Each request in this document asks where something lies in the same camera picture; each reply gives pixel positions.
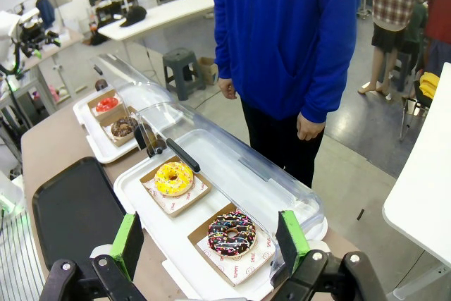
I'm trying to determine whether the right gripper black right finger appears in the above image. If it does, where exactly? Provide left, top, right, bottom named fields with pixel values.
left=274, top=209, right=388, bottom=301

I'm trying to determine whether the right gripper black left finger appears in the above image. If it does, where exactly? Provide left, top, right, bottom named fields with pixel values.
left=38, top=211, right=147, bottom=301

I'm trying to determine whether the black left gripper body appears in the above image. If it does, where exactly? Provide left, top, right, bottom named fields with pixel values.
left=19, top=22, right=49, bottom=54

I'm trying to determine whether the person's right forearm blue sleeve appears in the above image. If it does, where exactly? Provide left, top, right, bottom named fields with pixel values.
left=213, top=15, right=244, bottom=82

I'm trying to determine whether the person's left forearm blue sleeve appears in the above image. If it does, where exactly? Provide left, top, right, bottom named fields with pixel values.
left=299, top=43, right=362, bottom=124

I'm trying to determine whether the black plastic serving tray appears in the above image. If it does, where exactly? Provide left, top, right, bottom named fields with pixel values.
left=31, top=156, right=142, bottom=274

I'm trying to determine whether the yellow sprinkled donut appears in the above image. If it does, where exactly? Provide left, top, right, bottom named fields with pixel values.
left=154, top=161, right=195, bottom=197

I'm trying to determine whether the brown cardboard donut tray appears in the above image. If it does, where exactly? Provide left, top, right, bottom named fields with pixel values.
left=187, top=202, right=278, bottom=288
left=140, top=155, right=213, bottom=219
left=99, top=105, right=142, bottom=147
left=87, top=89, right=124, bottom=121

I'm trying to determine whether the chocolate rainbow sprinkle donut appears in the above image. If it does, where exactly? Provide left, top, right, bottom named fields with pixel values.
left=206, top=210, right=257, bottom=258

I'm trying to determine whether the red glazed donut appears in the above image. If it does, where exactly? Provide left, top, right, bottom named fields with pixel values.
left=94, top=96, right=120, bottom=113

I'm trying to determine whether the chocolate nut donut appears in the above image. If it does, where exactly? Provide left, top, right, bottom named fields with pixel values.
left=111, top=116, right=140, bottom=139

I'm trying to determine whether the person's left hand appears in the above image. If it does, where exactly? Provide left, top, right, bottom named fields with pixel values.
left=296, top=112, right=326, bottom=142

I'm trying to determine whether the person's right hand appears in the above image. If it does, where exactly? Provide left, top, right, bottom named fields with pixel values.
left=217, top=78, right=238, bottom=100

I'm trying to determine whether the blue hanging jacket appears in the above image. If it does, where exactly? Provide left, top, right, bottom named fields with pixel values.
left=35, top=0, right=56, bottom=30

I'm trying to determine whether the wooden top desk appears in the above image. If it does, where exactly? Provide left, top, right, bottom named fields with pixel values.
left=20, top=27, right=93, bottom=101

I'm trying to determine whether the white display case base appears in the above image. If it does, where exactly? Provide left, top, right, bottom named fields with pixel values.
left=113, top=128, right=328, bottom=301
left=73, top=87, right=149, bottom=164

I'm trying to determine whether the white printed paper liner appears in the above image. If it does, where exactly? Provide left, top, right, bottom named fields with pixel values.
left=142, top=170, right=209, bottom=216
left=92, top=95, right=123, bottom=115
left=195, top=226, right=276, bottom=286
left=104, top=113, right=140, bottom=140

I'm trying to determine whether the clear display case lid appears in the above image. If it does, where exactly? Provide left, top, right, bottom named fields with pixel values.
left=89, top=53, right=175, bottom=133
left=135, top=102, right=326, bottom=281

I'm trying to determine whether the black cap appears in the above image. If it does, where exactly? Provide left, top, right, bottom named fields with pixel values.
left=118, top=5, right=148, bottom=27

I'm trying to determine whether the white ribbed panel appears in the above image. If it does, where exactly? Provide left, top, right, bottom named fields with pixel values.
left=0, top=209, right=47, bottom=301

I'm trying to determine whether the white table with cap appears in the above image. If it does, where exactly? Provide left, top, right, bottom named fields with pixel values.
left=97, top=0, right=216, bottom=80

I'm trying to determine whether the grey plastic stool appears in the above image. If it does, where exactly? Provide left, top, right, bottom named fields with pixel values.
left=161, top=47, right=207, bottom=102

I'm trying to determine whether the large white table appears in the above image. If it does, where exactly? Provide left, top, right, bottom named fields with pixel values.
left=382, top=63, right=451, bottom=266

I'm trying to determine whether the open cardboard box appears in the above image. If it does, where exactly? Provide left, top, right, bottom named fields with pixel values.
left=197, top=56, right=220, bottom=86

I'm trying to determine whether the person in blue hoodie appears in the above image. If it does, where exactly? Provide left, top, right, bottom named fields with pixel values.
left=212, top=0, right=364, bottom=189

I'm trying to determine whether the yellow cloth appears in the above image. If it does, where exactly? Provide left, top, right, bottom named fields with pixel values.
left=419, top=71, right=440, bottom=99

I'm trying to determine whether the person in dark green top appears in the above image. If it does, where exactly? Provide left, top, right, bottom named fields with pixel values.
left=401, top=3, right=429, bottom=69

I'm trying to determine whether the person in red shirt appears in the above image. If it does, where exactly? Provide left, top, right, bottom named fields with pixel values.
left=424, top=0, right=451, bottom=76

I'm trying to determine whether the metal frame chair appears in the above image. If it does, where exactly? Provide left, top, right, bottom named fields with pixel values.
left=400, top=78, right=434, bottom=140

